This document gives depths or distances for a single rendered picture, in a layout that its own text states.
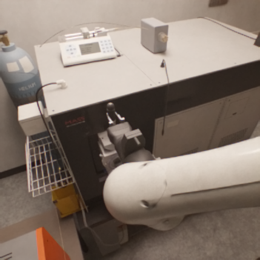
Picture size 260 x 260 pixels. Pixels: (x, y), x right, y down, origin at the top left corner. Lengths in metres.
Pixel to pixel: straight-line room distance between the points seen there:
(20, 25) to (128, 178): 1.54
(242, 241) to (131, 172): 1.83
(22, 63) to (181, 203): 1.30
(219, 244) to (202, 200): 1.73
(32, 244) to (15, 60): 1.05
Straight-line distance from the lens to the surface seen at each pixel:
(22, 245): 0.82
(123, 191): 0.33
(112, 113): 0.66
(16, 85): 1.49
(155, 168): 0.32
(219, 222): 2.10
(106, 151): 0.77
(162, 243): 1.92
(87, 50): 0.98
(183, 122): 0.98
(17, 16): 1.73
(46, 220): 1.31
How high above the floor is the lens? 1.83
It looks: 43 degrees down
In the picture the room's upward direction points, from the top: 2 degrees counter-clockwise
